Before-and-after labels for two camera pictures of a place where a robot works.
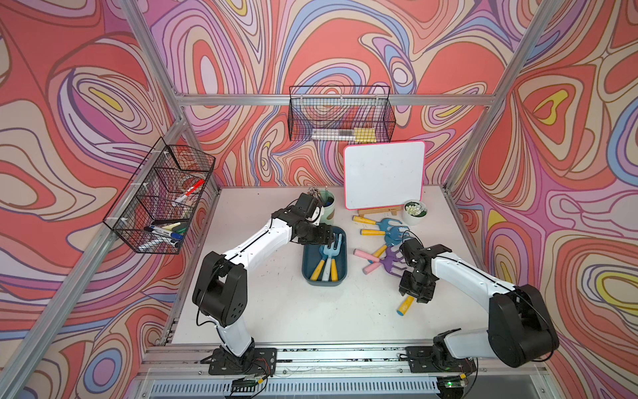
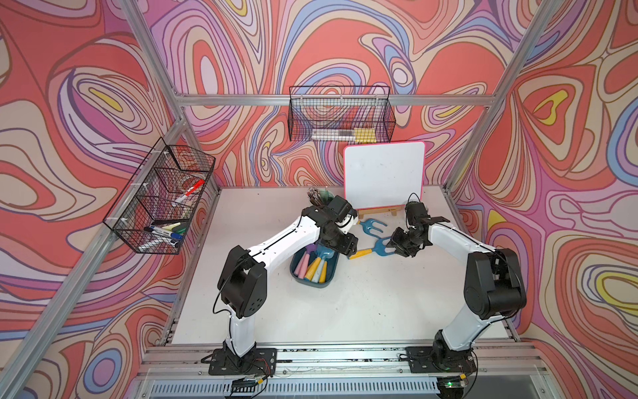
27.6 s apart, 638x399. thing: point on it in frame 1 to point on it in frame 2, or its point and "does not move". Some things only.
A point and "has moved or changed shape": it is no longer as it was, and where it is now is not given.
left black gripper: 323,236 to 348,244
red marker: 188,192 does not move
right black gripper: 424,296 to 395,242
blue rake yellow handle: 324,256 has moved or changed shape
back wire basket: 341,114 does not move
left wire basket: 157,209 does not move
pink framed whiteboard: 382,174 does not move
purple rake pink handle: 389,259 to 310,248
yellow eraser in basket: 365,135 does not move
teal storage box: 311,255 to 331,269
